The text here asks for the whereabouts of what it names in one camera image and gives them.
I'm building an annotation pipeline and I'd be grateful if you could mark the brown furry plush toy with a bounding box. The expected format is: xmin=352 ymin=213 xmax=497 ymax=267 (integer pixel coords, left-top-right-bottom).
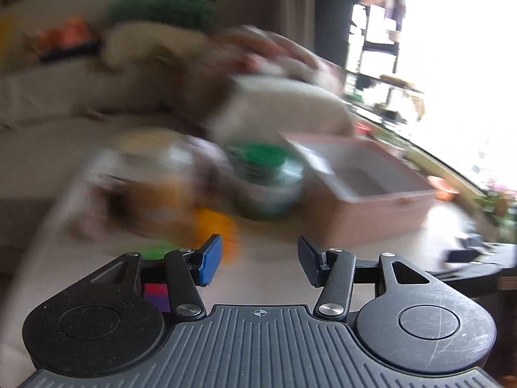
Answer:
xmin=73 ymin=173 xmax=238 ymax=263

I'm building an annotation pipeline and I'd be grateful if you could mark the pink storage box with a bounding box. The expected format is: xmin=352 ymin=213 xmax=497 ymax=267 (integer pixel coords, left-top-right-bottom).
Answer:
xmin=282 ymin=133 xmax=436 ymax=248

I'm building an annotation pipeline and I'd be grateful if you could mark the white lid amber jar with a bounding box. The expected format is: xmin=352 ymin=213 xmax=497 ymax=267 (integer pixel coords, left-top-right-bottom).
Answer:
xmin=107 ymin=127 xmax=195 ymax=236

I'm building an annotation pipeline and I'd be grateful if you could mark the green lid glass jar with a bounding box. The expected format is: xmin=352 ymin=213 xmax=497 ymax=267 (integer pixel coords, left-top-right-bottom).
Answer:
xmin=225 ymin=143 xmax=304 ymax=220

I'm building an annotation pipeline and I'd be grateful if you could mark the orange plastic basin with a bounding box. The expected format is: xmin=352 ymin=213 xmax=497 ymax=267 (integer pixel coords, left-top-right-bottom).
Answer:
xmin=427 ymin=175 xmax=459 ymax=201

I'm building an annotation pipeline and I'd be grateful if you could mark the metal plant shelf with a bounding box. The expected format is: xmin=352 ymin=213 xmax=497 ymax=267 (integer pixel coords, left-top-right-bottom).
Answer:
xmin=344 ymin=3 xmax=425 ymax=125

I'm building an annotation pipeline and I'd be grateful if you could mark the beige covered sofa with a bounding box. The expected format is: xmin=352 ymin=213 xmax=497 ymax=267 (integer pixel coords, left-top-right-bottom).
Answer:
xmin=1 ymin=58 xmax=354 ymax=144

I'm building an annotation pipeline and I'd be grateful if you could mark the pink patterned blanket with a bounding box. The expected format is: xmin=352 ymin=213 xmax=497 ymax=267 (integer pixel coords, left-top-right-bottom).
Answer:
xmin=212 ymin=26 xmax=343 ymax=95

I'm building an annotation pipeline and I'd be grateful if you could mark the cream folded blanket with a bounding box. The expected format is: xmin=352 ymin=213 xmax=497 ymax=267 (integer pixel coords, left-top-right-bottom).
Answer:
xmin=101 ymin=21 xmax=208 ymax=70

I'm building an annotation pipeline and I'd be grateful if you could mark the orange pink toy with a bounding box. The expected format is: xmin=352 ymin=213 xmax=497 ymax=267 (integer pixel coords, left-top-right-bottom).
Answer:
xmin=24 ymin=17 xmax=101 ymax=63

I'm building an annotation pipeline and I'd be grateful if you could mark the green plush cushion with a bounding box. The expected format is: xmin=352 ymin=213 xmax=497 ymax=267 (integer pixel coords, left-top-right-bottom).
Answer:
xmin=107 ymin=0 xmax=216 ymax=32

